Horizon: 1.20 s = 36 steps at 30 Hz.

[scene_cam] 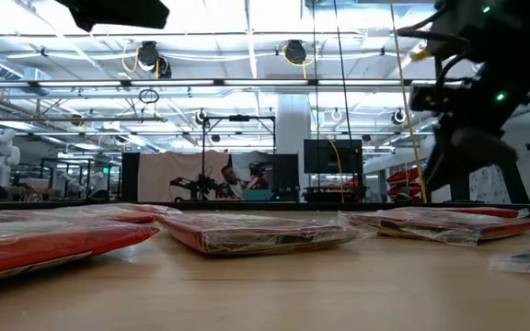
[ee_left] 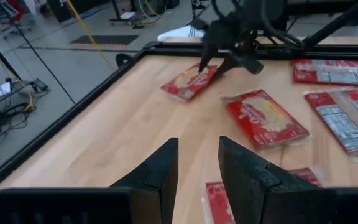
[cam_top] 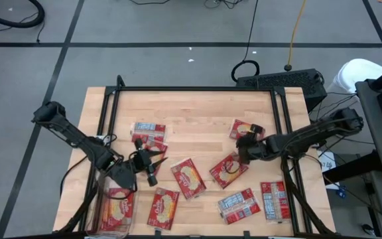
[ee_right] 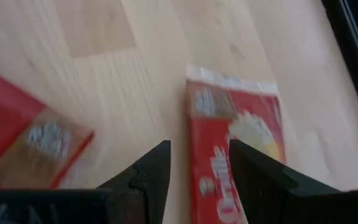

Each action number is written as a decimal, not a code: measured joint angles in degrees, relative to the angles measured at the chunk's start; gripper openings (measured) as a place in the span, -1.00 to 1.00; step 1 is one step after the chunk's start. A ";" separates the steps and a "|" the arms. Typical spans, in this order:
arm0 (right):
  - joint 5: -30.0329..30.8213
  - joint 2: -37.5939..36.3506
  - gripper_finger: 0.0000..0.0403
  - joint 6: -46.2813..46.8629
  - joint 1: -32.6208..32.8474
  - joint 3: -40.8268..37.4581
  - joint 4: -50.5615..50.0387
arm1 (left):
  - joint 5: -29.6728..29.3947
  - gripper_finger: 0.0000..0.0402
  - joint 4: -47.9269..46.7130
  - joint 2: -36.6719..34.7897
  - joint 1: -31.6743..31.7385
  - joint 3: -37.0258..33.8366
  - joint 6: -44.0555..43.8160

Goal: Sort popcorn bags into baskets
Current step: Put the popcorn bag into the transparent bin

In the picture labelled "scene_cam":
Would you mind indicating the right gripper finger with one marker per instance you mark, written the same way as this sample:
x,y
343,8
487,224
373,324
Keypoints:
x,y
467,154

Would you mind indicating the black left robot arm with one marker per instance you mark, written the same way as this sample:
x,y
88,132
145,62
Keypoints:
x,y
122,11

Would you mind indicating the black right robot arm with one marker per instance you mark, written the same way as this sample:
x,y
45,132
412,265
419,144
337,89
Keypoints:
x,y
513,37

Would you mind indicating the small black robot arm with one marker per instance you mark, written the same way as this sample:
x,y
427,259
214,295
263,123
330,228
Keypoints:
x,y
196,186

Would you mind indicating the white patterned cloth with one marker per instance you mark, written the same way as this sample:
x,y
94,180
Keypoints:
x,y
490,186

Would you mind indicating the red storage bins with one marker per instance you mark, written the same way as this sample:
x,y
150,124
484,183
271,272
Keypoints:
x,y
403,179

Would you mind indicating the black monitor screen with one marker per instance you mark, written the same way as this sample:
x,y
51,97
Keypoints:
x,y
334,156

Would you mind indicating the teal box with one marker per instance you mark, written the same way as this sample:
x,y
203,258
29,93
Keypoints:
x,y
258,194

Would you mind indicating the pink fabric backdrop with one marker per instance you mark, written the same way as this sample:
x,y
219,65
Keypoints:
x,y
168,174

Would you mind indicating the black upright panel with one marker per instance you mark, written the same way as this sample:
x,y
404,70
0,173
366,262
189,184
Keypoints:
x,y
130,177

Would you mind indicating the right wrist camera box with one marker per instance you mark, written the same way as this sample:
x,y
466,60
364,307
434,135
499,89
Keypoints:
x,y
428,98

